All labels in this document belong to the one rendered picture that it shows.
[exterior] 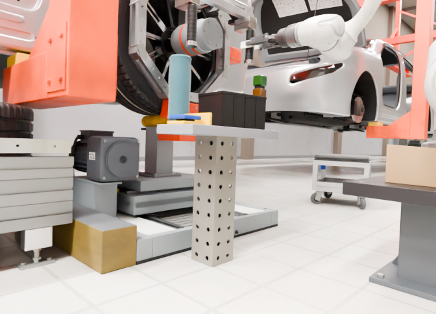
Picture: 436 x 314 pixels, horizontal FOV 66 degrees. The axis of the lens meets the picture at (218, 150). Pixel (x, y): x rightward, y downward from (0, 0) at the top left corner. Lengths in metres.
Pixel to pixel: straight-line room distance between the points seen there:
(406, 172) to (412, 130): 3.65
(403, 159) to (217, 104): 0.58
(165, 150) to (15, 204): 0.74
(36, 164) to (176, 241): 0.52
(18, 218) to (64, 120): 4.34
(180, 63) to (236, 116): 0.37
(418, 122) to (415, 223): 3.64
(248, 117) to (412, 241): 0.62
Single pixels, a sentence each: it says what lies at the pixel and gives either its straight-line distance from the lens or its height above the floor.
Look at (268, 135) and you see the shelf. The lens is 1.23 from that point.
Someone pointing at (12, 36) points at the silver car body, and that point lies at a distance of 1.63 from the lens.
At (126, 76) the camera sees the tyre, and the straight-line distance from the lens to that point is 1.47.
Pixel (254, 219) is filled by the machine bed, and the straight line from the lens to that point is 1.55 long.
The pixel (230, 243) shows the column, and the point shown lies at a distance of 1.18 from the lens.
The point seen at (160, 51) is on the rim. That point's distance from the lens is 1.60.
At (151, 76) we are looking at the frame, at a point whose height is 0.66.
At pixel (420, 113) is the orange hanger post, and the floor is 0.83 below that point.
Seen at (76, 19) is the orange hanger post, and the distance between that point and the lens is 1.15.
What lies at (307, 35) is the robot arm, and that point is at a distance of 1.35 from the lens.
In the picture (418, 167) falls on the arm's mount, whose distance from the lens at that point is 1.11.
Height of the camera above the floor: 0.40
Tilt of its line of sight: 2 degrees down
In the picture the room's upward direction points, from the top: 2 degrees clockwise
